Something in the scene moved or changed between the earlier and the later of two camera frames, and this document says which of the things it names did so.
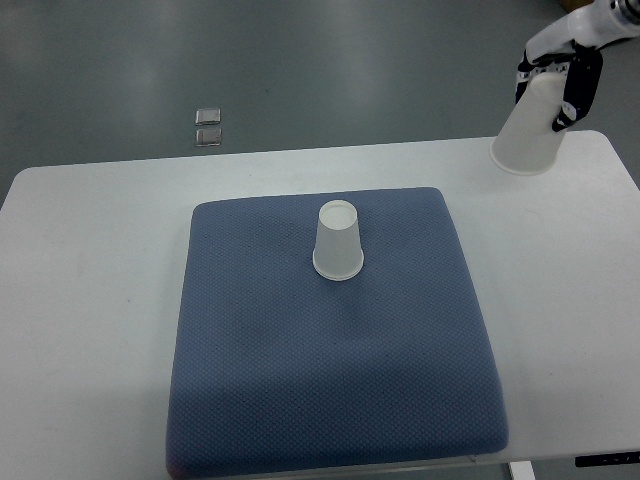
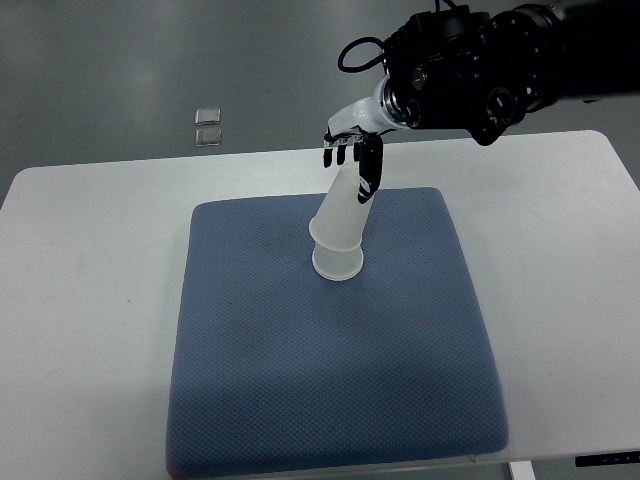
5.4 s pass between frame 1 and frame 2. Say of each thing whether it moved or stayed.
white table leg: stayed
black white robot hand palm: moved
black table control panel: stayed
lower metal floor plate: stayed
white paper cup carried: moved
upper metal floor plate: stayed
